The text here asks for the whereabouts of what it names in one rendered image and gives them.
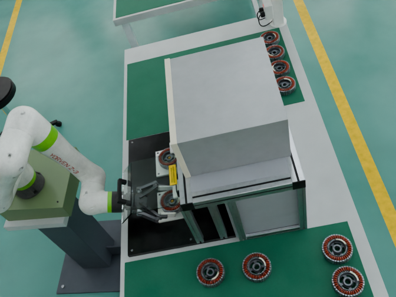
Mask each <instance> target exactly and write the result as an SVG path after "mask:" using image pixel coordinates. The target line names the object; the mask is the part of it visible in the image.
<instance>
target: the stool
mask: <svg viewBox="0 0 396 297"><path fill-rule="evenodd" d="M15 92H16V86H15V84H14V82H13V81H12V80H11V79H10V78H8V77H0V109H1V110H2V111H3V112H4V113H5V114H6V115H7V116H8V114H9V113H10V110H9V108H8V107H7V106H6V105H7V104H8V103H9V102H10V101H11V100H12V99H13V97H14V95H15ZM50 123H51V124H52V125H53V126H54V125H56V126H57V127H61V126H62V122H60V121H57V120H54V121H52V122H50Z"/></svg>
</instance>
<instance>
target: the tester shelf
mask: <svg viewBox="0 0 396 297"><path fill-rule="evenodd" d="M289 138H290V146H291V156H287V157H281V158H278V159H273V160H267V161H262V162H258V163H253V164H247V165H244V166H239V167H233V168H229V169H224V170H219V171H214V172H210V173H205V174H199V175H196V176H191V177H188V178H185V176H184V174H183V172H182V170H181V168H180V165H179V163H178V161H177V172H178V180H179V195H180V206H181V208H182V210H183V211H184V212H185V211H188V210H194V209H199V208H203V207H208V206H214V205H218V204H224V203H229V202H235V201H238V200H244V199H250V198H253V197H259V196H264V195H269V194H274V193H280V192H285V191H289V190H295V189H301V188H304V187H306V180H305V177H304V175H303V171H302V167H301V164H300V161H299V157H298V154H297V151H296V148H295V144H294V142H293V138H292V135H291V131H290V128H289Z"/></svg>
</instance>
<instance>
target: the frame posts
mask: <svg viewBox="0 0 396 297"><path fill-rule="evenodd" d="M208 210H209V212H210V214H211V217H212V219H213V221H214V224H215V226H216V229H217V231H218V234H219V236H220V238H221V239H223V237H225V238H227V231H226V228H225V225H224V223H223V220H222V217H221V215H220V212H219V209H218V207H217V205H214V206H208ZM180 211H181V213H182V215H183V217H184V219H185V221H186V223H187V225H188V227H189V229H190V231H191V232H192V234H193V236H194V238H195V240H196V242H197V243H200V241H201V242H202V243H203V242H204V239H203V238H204V237H203V234H202V231H201V230H200V228H199V225H198V224H197V222H196V219H195V218H194V215H193V213H192V211H191V210H188V211H185V212H184V211H183V210H182V208H181V206H180Z"/></svg>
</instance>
